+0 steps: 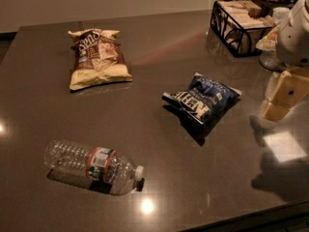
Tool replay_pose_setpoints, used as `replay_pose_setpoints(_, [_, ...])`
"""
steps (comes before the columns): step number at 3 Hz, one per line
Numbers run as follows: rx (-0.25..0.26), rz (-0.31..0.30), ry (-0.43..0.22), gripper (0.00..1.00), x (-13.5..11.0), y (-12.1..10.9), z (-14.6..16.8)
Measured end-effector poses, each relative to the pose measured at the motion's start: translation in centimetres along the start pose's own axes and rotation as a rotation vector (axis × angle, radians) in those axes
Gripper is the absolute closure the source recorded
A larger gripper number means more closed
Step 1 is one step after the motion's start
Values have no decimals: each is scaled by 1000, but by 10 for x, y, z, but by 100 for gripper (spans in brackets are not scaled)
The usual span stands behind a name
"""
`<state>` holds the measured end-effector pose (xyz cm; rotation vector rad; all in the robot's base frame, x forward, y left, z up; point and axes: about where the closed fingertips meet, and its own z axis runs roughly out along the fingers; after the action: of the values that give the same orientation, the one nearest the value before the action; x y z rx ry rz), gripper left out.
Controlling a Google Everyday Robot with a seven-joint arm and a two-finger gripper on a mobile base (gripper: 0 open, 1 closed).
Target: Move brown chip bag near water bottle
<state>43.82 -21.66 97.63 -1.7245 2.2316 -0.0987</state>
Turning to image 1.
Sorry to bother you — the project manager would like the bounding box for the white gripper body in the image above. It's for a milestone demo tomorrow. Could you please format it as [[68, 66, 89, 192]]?
[[271, 67, 309, 108]]

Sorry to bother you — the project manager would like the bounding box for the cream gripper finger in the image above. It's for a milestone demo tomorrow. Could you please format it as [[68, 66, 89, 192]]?
[[261, 101, 290, 122]]

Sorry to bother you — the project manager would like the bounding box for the brown chip bag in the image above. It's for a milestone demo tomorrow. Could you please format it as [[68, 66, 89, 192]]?
[[68, 28, 132, 91]]

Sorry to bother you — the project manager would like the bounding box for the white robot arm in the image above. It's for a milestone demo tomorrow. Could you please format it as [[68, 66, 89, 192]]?
[[262, 0, 309, 122]]

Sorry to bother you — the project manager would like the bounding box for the blue chip bag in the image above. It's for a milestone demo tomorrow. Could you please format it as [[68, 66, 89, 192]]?
[[162, 72, 242, 125]]

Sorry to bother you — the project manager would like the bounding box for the clear plastic water bottle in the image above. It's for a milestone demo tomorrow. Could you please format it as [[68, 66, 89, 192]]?
[[44, 140, 145, 196]]

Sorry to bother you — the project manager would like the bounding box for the black wire basket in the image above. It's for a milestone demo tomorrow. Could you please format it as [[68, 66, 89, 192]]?
[[210, 0, 275, 58]]

